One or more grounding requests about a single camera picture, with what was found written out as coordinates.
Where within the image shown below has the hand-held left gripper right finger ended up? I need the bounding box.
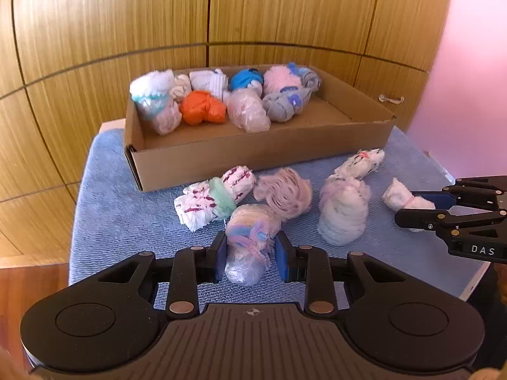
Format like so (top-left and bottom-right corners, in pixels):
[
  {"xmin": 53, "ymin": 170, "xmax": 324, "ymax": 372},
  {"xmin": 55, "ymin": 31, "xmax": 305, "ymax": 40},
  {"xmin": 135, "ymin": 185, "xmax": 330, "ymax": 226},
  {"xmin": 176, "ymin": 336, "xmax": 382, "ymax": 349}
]
[{"xmin": 274, "ymin": 231, "xmax": 401, "ymax": 320}]

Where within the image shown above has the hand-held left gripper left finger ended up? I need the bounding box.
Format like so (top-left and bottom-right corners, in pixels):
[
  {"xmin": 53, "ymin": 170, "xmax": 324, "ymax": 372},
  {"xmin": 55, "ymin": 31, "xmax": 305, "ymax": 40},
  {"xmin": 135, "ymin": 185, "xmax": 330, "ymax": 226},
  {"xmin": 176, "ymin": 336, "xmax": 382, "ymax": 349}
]
[{"xmin": 95, "ymin": 230, "xmax": 229, "ymax": 321}]

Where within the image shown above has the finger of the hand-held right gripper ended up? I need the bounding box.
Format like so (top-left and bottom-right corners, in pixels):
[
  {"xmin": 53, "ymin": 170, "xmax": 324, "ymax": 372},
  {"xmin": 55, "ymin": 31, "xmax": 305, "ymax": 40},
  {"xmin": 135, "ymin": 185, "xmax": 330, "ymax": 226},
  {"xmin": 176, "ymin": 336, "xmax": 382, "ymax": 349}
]
[
  {"xmin": 410, "ymin": 175, "xmax": 507, "ymax": 211},
  {"xmin": 394, "ymin": 207, "xmax": 507, "ymax": 242}
]

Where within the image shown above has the pastel rainbow sock bundle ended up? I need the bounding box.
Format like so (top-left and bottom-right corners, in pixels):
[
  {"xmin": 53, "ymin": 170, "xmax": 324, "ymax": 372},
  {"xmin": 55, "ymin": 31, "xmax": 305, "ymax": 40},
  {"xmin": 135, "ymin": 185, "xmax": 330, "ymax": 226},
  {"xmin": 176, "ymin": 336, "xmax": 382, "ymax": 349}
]
[{"xmin": 224, "ymin": 203, "xmax": 283, "ymax": 286}]

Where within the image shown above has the small white pink-banded sock bundle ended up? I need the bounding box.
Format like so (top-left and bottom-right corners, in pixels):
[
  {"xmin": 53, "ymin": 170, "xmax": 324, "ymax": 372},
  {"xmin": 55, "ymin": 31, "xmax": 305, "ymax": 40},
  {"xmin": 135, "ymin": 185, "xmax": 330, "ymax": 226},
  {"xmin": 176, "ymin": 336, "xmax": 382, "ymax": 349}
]
[{"xmin": 381, "ymin": 177, "xmax": 437, "ymax": 233}]

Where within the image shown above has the cardboard box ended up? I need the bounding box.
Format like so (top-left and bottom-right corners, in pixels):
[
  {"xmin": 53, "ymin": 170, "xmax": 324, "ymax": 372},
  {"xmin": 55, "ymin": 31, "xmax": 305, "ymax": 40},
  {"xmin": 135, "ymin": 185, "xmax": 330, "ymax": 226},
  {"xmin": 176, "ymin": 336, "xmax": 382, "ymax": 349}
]
[{"xmin": 123, "ymin": 64, "xmax": 397, "ymax": 193}]

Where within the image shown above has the white ribbed sock bundle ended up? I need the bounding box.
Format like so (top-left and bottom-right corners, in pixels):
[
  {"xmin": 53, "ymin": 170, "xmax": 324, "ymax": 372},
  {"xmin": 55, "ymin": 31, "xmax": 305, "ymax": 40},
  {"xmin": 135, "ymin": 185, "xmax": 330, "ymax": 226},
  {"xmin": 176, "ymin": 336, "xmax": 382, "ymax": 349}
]
[{"xmin": 189, "ymin": 68, "xmax": 231, "ymax": 100}]

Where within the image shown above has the blue knit sock bundle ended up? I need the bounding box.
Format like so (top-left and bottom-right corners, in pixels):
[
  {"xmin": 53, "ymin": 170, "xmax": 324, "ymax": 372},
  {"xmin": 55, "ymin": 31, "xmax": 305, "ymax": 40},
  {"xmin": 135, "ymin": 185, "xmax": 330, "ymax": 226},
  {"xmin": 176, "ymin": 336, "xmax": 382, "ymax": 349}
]
[{"xmin": 230, "ymin": 68, "xmax": 265, "ymax": 93}]

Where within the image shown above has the white maroon mint sock bundle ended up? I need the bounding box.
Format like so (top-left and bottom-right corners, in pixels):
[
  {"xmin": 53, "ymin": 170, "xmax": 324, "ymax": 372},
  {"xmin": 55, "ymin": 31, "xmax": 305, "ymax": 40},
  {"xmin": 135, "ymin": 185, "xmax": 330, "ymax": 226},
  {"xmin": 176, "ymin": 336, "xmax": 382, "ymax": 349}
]
[{"xmin": 173, "ymin": 165, "xmax": 257, "ymax": 233}]

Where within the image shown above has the mauve fuzzy sock bundle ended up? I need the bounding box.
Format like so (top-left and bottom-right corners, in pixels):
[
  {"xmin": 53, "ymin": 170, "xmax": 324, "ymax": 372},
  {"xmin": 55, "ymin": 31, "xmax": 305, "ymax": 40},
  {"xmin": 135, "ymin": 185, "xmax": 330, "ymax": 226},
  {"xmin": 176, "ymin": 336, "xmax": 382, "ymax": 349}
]
[{"xmin": 253, "ymin": 167, "xmax": 314, "ymax": 223}]

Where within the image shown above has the white fluffy sock bundle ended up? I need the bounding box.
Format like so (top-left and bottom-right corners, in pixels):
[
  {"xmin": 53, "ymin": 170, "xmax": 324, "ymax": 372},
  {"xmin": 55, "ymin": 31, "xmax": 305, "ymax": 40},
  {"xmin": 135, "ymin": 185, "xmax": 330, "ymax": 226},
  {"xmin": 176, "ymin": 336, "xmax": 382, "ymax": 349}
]
[{"xmin": 317, "ymin": 174, "xmax": 374, "ymax": 247}]

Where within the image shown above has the white black-flecked sock bundle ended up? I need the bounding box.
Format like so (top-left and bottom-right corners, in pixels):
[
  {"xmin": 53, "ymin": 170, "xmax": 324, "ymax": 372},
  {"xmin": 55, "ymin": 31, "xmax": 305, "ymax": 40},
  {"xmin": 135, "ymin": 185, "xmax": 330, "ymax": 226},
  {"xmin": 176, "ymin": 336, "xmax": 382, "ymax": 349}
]
[{"xmin": 334, "ymin": 148, "xmax": 386, "ymax": 181}]

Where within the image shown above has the blue towel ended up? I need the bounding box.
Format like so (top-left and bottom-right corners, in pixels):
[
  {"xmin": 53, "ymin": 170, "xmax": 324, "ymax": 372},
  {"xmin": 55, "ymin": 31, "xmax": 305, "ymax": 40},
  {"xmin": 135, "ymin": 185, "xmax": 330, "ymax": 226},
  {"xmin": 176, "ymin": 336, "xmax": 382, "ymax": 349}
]
[{"xmin": 68, "ymin": 124, "xmax": 492, "ymax": 301}]

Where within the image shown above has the translucent pink sock bundle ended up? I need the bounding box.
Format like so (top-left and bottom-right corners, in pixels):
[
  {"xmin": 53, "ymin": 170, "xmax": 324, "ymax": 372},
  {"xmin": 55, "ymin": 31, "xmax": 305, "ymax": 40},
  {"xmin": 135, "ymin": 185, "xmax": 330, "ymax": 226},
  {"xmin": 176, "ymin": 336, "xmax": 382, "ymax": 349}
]
[{"xmin": 226, "ymin": 88, "xmax": 273, "ymax": 134}]

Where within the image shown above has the pale pink sock bundle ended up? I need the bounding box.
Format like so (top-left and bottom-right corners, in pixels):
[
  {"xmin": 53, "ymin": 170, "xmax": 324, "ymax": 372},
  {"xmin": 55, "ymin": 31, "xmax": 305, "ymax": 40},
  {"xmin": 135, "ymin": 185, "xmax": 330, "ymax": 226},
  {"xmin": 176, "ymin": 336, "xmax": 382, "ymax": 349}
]
[{"xmin": 151, "ymin": 99, "xmax": 183, "ymax": 136}]

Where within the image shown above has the orange sock bundle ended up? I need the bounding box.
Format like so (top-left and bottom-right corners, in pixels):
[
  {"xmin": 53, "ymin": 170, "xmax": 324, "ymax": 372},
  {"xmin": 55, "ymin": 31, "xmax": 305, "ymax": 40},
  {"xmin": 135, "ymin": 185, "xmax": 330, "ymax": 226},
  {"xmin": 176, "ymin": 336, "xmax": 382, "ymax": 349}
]
[{"xmin": 179, "ymin": 90, "xmax": 229, "ymax": 126}]

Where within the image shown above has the grey blue-flower sock bundle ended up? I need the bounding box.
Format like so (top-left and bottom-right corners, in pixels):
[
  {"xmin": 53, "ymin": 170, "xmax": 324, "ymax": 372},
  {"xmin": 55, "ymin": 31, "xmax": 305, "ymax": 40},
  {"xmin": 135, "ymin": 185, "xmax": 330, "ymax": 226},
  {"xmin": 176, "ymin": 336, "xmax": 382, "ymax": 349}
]
[{"xmin": 261, "ymin": 86, "xmax": 314, "ymax": 123}]

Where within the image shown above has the small cream sock bundle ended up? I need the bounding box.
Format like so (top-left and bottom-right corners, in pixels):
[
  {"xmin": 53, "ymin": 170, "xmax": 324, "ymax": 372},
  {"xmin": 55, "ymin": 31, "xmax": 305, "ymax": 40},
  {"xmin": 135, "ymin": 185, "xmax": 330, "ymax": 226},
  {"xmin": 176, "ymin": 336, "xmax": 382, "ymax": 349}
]
[{"xmin": 171, "ymin": 73, "xmax": 193, "ymax": 102}]

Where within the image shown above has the pink fuzzy sock bundle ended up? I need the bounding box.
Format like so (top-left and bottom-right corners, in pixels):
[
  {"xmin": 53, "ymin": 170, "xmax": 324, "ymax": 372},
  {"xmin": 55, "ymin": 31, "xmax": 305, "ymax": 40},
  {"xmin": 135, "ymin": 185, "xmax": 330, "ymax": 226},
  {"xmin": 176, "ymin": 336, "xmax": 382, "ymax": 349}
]
[{"xmin": 262, "ymin": 62, "xmax": 304, "ymax": 96}]

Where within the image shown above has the white fuzzy teal sock bundle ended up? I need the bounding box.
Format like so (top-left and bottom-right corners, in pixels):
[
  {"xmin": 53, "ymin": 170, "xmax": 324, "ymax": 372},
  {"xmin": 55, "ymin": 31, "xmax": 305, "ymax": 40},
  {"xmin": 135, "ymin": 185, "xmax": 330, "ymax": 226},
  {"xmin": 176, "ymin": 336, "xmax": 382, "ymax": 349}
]
[{"xmin": 129, "ymin": 68, "xmax": 176, "ymax": 119}]

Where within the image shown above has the wooden wardrobe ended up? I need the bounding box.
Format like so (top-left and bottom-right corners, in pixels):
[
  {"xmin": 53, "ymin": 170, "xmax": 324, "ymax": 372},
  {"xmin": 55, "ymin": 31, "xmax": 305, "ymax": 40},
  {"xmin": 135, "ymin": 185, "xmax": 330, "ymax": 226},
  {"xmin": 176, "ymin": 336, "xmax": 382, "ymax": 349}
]
[{"xmin": 0, "ymin": 0, "xmax": 455, "ymax": 264}]

